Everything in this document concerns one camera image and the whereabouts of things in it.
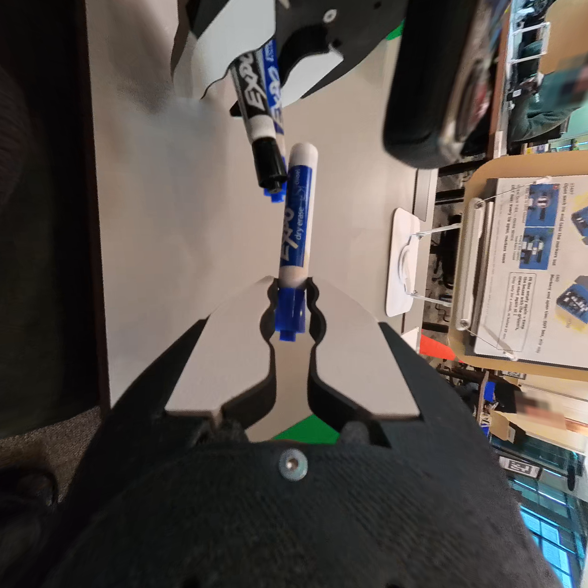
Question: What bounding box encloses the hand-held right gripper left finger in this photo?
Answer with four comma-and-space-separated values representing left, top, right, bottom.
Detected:
164, 276, 279, 421

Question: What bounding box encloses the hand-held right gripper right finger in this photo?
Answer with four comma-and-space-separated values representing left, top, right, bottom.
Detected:
306, 277, 421, 435

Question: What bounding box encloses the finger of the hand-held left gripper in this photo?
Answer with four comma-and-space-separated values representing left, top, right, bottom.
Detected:
277, 43, 346, 109
197, 0, 277, 99

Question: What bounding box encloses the blue dry erase marker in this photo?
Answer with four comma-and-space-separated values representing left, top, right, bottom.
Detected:
274, 142, 319, 343
255, 38, 288, 204

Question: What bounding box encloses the black dry erase marker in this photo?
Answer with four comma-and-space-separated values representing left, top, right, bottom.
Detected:
230, 51, 289, 192

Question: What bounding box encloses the grey desk with wooden edge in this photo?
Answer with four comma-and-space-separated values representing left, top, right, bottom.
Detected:
85, 0, 440, 446

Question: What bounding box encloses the red plastic bin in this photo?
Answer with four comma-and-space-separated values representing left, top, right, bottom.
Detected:
419, 334, 456, 362

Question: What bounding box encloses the document stand with wooden board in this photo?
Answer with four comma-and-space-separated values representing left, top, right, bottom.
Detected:
507, 21, 552, 65
385, 154, 588, 382

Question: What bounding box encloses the black and white tag sign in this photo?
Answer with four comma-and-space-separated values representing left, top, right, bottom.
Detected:
498, 456, 541, 481

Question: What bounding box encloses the instruction sheet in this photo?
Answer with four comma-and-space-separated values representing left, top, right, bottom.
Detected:
473, 175, 588, 364

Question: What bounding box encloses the person's black clothing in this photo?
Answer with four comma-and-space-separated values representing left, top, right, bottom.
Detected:
0, 0, 111, 437

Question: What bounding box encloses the dark desk cable cover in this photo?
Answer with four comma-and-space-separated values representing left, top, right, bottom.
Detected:
413, 168, 440, 222

